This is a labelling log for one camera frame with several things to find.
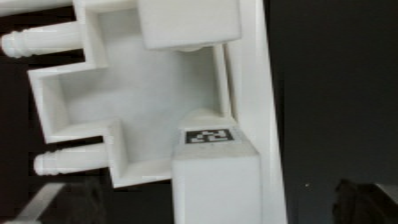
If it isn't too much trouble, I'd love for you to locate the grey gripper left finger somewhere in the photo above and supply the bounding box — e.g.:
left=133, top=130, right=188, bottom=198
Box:
left=7, top=179, right=107, bottom=224

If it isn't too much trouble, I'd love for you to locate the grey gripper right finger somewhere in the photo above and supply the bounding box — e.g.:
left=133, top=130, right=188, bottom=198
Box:
left=332, top=179, right=398, bottom=224

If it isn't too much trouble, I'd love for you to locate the white chair leg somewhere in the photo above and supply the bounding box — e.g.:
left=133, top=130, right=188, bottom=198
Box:
left=137, top=0, right=242, bottom=50
left=172, top=109, right=263, bottom=224

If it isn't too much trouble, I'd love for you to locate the white chair seat part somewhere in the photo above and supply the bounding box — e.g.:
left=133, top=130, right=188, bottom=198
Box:
left=0, top=0, right=242, bottom=187

